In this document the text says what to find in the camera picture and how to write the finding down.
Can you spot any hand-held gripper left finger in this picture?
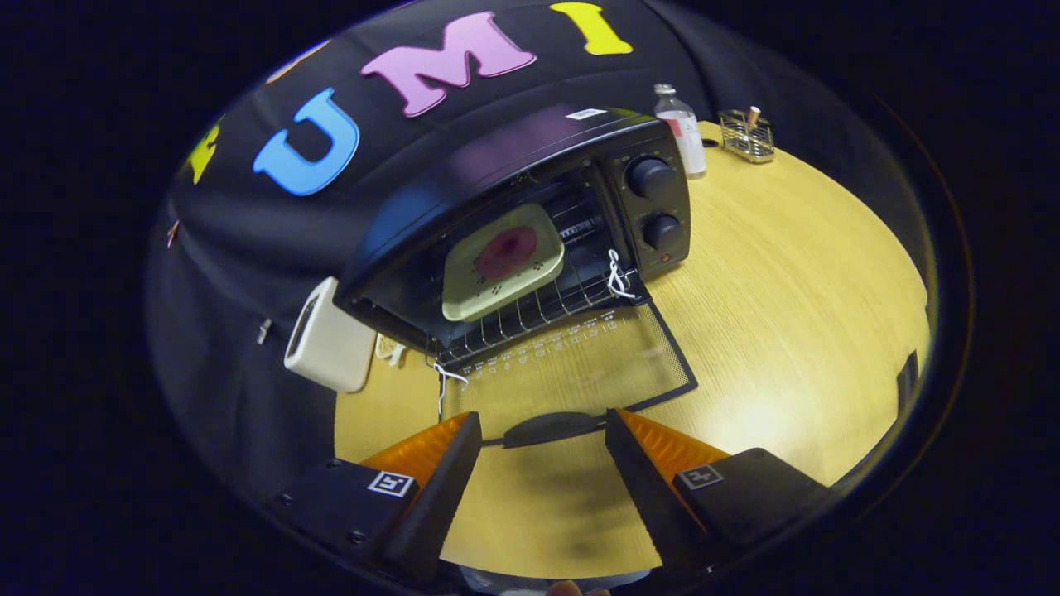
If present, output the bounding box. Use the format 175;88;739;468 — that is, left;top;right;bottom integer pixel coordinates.
267;411;484;585

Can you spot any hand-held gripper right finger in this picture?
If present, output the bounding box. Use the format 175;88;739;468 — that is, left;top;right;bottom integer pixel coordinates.
605;407;831;574

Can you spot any cream square plate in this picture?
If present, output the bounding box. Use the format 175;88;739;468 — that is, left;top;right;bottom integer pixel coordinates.
441;203;566;323

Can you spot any pink ham slice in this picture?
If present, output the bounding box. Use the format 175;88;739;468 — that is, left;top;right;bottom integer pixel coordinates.
475;226;539;281

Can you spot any black toaster oven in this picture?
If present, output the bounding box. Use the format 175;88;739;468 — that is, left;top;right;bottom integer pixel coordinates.
334;106;698;449

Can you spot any white toaster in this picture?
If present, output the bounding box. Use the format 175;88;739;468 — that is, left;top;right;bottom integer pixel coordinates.
283;276;378;393

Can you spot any black flat stand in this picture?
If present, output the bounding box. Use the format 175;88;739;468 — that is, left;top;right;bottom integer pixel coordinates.
897;350;920;415

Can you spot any black backdrop cloth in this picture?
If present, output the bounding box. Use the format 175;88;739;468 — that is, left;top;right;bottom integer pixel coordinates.
145;0;912;531

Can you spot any clear plastic bottle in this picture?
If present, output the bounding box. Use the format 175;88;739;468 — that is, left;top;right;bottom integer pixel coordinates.
653;83;707;180

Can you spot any white string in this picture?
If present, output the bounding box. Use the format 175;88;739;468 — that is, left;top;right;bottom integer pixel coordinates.
432;362;470;423
606;250;637;300

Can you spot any metal wire basket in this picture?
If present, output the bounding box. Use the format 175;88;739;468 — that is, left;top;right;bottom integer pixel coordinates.
718;108;776;164

